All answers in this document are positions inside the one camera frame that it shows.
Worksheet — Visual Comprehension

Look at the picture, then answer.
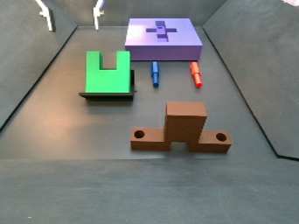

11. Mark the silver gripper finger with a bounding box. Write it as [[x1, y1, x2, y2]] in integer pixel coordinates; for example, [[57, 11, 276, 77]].
[[91, 0, 105, 31], [34, 0, 54, 32]]

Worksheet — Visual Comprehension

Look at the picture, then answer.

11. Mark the green U-shaped block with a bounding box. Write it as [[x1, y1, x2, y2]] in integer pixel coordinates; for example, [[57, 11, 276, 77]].
[[85, 51, 130, 94]]

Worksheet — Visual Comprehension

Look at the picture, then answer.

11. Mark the purple board with cross slot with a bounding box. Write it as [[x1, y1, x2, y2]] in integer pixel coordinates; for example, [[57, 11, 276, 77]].
[[125, 18, 202, 61]]

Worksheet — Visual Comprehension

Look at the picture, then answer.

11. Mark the blue peg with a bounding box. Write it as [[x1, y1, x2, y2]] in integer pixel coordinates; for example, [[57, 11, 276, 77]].
[[150, 61, 158, 88]]

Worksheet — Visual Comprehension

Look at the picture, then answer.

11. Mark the red peg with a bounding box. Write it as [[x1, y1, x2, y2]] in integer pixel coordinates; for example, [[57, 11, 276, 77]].
[[189, 61, 202, 88]]

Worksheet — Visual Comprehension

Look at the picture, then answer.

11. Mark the brown T-shaped bracket block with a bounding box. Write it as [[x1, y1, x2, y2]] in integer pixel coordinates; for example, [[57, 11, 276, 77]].
[[130, 101, 230, 153]]

